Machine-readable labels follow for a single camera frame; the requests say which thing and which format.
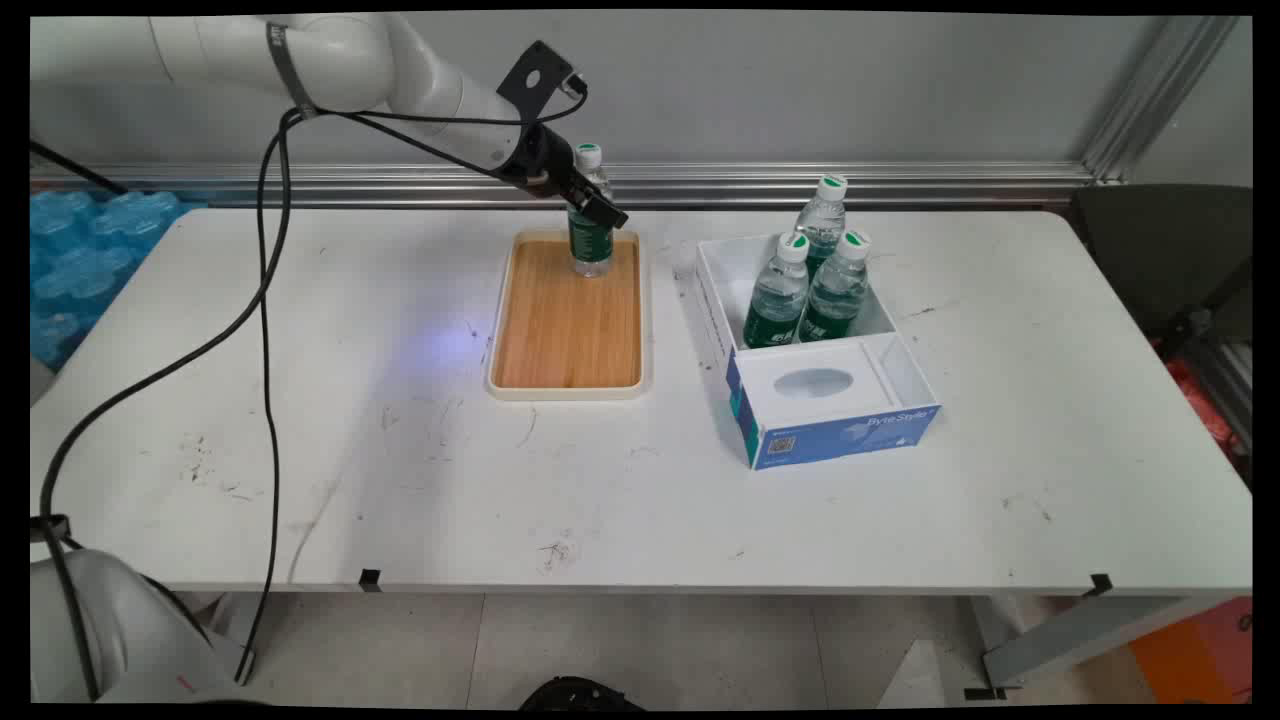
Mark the blue wrapped water bottle pack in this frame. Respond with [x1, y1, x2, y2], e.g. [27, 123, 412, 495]
[30, 188, 208, 371]

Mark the green label water bottle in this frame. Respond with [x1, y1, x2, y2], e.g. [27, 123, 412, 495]
[742, 232, 812, 350]
[567, 143, 615, 279]
[797, 230, 872, 344]
[795, 174, 850, 276]

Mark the blue white cardboard box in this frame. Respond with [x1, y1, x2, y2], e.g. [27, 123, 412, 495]
[695, 232, 942, 472]

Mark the diagonal aluminium frame post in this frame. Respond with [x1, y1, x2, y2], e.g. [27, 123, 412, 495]
[1080, 15, 1241, 183]

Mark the long black cable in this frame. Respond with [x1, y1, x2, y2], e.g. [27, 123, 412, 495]
[232, 105, 591, 687]
[38, 108, 301, 701]

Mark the red bag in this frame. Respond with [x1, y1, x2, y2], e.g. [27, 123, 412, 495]
[1160, 350, 1246, 463]

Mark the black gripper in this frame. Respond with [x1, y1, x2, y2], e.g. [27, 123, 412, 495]
[497, 122, 630, 231]

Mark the orange box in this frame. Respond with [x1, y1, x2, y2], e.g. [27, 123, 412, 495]
[1128, 598, 1253, 703]

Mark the bamboo tray with white rim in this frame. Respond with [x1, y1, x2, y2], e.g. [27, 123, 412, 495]
[486, 229, 652, 402]

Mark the grey metal table leg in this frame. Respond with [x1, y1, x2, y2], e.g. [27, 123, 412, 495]
[963, 592, 1231, 701]

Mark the grey strap on arm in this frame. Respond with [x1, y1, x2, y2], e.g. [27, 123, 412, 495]
[265, 22, 319, 121]

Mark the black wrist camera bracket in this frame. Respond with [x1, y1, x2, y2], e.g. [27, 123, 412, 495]
[496, 40, 589, 107]

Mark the horizontal aluminium frame rail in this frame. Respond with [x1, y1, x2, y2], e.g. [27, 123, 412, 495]
[30, 162, 1096, 209]

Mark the thin black background cable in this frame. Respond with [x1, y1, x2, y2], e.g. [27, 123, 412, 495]
[30, 138, 129, 195]

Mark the black round object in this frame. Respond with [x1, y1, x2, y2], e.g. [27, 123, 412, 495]
[518, 676, 647, 712]

